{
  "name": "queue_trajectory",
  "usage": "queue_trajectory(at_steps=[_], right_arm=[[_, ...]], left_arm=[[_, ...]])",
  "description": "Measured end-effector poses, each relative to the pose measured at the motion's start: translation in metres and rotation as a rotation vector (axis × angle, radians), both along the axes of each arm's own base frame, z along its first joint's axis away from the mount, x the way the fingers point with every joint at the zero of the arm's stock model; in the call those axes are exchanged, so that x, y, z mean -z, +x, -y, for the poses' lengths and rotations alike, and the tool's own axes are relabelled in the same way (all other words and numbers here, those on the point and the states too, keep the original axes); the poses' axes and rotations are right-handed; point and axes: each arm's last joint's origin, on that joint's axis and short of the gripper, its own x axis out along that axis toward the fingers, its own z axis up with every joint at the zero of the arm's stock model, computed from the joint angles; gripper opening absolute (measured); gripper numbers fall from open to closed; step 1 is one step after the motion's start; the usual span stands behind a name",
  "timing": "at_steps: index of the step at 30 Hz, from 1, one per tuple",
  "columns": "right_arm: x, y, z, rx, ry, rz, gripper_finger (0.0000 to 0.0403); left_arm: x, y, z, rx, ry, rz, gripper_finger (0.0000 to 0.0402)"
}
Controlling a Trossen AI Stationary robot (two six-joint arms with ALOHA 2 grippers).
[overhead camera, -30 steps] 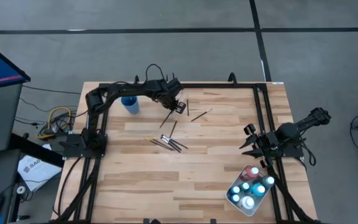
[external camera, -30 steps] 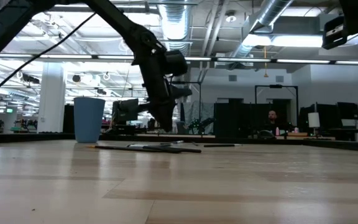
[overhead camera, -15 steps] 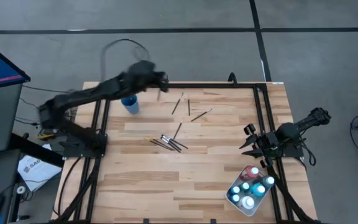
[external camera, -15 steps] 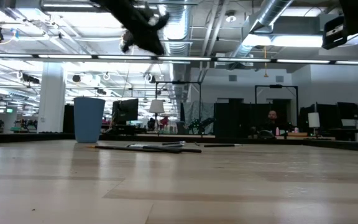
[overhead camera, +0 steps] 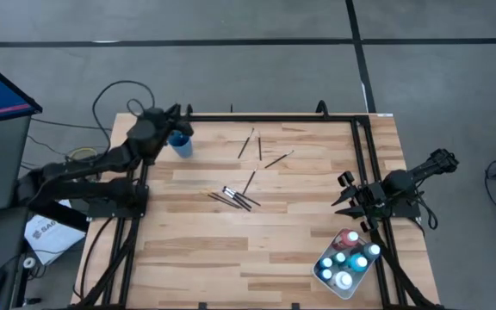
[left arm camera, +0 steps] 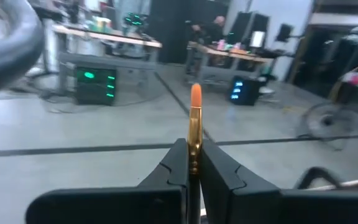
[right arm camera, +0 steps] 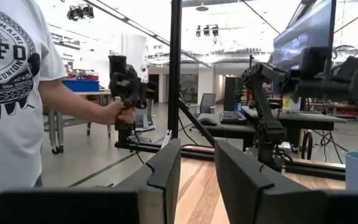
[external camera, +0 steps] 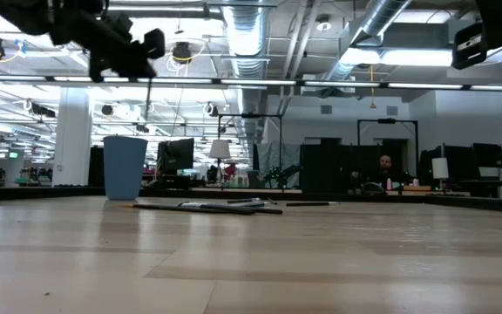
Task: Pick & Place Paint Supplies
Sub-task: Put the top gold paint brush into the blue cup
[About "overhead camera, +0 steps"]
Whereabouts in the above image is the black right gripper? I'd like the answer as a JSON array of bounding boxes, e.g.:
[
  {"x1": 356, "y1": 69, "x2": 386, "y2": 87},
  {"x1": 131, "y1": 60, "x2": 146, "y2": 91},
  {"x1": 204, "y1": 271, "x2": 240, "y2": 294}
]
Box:
[{"x1": 331, "y1": 170, "x2": 387, "y2": 233}]

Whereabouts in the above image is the red paint bottle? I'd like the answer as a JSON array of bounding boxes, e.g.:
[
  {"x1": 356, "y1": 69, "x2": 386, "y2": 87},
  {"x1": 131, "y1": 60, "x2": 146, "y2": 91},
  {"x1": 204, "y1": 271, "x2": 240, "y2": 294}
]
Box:
[{"x1": 332, "y1": 227, "x2": 360, "y2": 253}]

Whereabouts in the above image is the black paint bottle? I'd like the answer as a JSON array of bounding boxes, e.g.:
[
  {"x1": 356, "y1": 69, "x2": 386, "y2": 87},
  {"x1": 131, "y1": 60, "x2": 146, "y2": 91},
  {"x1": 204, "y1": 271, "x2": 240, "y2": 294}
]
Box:
[{"x1": 350, "y1": 241, "x2": 381, "y2": 263}]

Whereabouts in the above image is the turquoise paint bottle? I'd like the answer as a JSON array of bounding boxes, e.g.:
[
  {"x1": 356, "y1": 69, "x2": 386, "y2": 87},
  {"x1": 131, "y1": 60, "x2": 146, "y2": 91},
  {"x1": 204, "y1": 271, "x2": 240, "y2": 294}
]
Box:
[{"x1": 345, "y1": 253, "x2": 369, "y2": 273}]

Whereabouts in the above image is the white paint bottle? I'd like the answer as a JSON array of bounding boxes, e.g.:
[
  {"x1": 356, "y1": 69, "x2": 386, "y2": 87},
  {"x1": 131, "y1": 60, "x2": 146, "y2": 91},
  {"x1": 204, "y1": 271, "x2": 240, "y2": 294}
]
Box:
[{"x1": 328, "y1": 270, "x2": 355, "y2": 290}]

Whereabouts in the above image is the thin paintbrush light tip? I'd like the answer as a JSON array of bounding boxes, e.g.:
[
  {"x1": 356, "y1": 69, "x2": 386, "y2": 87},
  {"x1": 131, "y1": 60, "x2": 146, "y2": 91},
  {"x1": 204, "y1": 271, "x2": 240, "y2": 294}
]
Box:
[{"x1": 263, "y1": 149, "x2": 295, "y2": 170}]

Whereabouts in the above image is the blue plastic cup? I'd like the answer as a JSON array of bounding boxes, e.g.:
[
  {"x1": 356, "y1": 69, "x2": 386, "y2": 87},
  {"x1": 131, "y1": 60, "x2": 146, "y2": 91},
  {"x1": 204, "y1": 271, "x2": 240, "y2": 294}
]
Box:
[{"x1": 167, "y1": 128, "x2": 194, "y2": 159}]

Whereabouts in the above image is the white plastic tray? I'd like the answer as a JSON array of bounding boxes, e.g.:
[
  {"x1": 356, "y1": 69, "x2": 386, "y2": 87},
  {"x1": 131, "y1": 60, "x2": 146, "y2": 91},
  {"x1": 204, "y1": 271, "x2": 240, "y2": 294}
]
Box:
[{"x1": 311, "y1": 226, "x2": 381, "y2": 301}]

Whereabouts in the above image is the thin brown paintbrush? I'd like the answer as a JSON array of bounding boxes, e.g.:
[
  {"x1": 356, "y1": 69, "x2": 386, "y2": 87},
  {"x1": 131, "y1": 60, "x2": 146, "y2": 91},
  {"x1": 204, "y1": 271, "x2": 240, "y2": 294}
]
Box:
[
  {"x1": 210, "y1": 192, "x2": 243, "y2": 210},
  {"x1": 199, "y1": 190, "x2": 238, "y2": 210}
]

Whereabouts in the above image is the white paper sheet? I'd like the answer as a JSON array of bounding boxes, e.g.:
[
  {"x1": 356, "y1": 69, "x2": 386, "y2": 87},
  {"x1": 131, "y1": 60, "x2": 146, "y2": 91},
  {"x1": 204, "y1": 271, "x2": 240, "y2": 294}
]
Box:
[{"x1": 23, "y1": 214, "x2": 87, "y2": 266}]

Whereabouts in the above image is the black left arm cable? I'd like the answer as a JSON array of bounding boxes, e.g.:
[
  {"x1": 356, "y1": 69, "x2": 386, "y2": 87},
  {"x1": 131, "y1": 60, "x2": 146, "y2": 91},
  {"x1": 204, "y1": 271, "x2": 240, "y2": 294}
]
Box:
[{"x1": 91, "y1": 79, "x2": 158, "y2": 152}]

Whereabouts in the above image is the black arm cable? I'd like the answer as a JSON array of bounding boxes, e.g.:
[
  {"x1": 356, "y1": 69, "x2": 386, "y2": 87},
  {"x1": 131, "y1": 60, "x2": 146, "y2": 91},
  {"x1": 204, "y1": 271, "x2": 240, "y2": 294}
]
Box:
[
  {"x1": 413, "y1": 189, "x2": 439, "y2": 232},
  {"x1": 91, "y1": 79, "x2": 158, "y2": 152}
]

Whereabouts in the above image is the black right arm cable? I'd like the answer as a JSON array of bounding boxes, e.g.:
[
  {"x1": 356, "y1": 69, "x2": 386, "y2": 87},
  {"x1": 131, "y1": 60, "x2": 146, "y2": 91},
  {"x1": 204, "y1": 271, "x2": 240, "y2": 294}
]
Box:
[{"x1": 413, "y1": 189, "x2": 439, "y2": 232}]

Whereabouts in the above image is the yellow floor cable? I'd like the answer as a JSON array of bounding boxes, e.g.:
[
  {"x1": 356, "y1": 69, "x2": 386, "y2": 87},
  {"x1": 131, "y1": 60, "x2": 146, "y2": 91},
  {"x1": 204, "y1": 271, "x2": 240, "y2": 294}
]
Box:
[{"x1": 67, "y1": 146, "x2": 99, "y2": 164}]

